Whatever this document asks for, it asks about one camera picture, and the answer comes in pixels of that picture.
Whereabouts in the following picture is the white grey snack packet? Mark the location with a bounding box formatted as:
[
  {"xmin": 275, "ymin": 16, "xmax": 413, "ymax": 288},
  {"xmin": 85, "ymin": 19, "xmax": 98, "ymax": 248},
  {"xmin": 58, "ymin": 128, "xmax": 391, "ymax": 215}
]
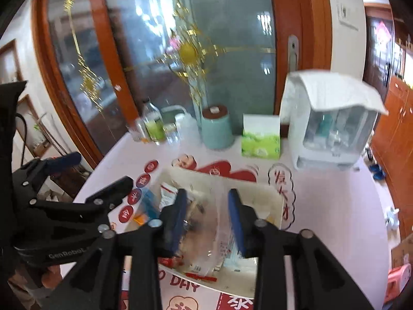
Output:
[{"xmin": 159, "ymin": 182, "xmax": 178, "ymax": 210}]

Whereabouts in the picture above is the white medicine storage box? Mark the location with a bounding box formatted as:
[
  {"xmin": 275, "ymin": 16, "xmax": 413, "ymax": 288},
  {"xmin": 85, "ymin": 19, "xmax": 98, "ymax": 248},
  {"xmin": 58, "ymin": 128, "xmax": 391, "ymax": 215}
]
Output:
[{"xmin": 279, "ymin": 70, "xmax": 388, "ymax": 170}]

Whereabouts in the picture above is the red snack bag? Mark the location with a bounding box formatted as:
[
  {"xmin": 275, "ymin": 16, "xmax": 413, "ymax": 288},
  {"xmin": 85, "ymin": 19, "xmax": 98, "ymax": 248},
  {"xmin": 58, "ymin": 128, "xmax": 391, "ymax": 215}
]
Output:
[{"xmin": 171, "ymin": 179, "xmax": 233, "ymax": 282}]

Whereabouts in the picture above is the pink plastic stool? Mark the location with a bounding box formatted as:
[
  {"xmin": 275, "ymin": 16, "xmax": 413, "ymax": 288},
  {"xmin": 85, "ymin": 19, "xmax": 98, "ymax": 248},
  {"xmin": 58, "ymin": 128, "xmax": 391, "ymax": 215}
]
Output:
[{"xmin": 384, "ymin": 263, "xmax": 412, "ymax": 303}]

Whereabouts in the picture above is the small glass jar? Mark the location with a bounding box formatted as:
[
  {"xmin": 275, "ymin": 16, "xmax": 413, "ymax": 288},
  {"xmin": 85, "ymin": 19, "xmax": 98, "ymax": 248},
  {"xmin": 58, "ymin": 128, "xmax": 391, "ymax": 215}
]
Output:
[{"xmin": 163, "ymin": 123, "xmax": 179, "ymax": 143}]

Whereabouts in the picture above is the orange white snack bar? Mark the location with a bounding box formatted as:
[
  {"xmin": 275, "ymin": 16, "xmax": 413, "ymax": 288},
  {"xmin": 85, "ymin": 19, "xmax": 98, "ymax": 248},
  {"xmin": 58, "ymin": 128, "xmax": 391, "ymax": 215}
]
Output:
[{"xmin": 133, "ymin": 213, "xmax": 149, "ymax": 227}]

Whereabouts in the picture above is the teal canister brown lid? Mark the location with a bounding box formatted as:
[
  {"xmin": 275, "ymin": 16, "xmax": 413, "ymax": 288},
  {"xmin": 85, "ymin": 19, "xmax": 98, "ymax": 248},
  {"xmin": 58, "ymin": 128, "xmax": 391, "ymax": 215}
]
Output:
[{"xmin": 201, "ymin": 104, "xmax": 234, "ymax": 150}]

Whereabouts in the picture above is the wooden cabinet wall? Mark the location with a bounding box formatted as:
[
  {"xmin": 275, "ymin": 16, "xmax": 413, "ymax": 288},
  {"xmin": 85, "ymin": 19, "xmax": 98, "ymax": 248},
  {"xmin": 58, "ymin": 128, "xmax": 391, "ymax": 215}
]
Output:
[{"xmin": 372, "ymin": 76, "xmax": 412, "ymax": 239}]

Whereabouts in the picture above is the white plastic storage bin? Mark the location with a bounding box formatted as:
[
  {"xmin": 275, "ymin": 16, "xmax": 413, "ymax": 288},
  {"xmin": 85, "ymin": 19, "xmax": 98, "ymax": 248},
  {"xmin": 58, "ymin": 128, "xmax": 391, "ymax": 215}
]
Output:
[{"xmin": 126, "ymin": 167, "xmax": 284, "ymax": 298}]

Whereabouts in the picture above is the glass bottle green label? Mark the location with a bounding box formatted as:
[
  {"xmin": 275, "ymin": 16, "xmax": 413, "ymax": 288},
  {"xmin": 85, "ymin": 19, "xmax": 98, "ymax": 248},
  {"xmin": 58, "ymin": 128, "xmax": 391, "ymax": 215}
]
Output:
[{"xmin": 142, "ymin": 97, "xmax": 166, "ymax": 144}]

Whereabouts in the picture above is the cardboard box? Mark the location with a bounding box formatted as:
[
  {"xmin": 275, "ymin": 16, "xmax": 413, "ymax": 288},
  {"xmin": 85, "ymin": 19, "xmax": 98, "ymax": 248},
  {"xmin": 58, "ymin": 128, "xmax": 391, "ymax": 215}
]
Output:
[{"xmin": 391, "ymin": 234, "xmax": 413, "ymax": 268}]

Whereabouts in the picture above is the white plastic bottle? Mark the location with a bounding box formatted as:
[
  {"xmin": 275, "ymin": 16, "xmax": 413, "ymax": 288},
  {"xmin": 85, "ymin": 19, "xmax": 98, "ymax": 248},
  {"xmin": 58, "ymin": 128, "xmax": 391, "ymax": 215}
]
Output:
[{"xmin": 160, "ymin": 105, "xmax": 202, "ymax": 146}]

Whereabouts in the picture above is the green tissue box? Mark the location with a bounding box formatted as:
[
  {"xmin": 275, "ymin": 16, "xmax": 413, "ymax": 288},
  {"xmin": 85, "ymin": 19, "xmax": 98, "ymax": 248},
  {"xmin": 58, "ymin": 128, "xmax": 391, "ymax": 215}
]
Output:
[{"xmin": 241, "ymin": 114, "xmax": 281, "ymax": 160}]

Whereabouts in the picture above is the person left hand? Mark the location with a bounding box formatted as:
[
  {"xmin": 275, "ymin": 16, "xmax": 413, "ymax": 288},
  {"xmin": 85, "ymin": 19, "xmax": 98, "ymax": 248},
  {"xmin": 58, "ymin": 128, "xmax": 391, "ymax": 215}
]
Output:
[{"xmin": 7, "ymin": 265, "xmax": 62, "ymax": 309}]

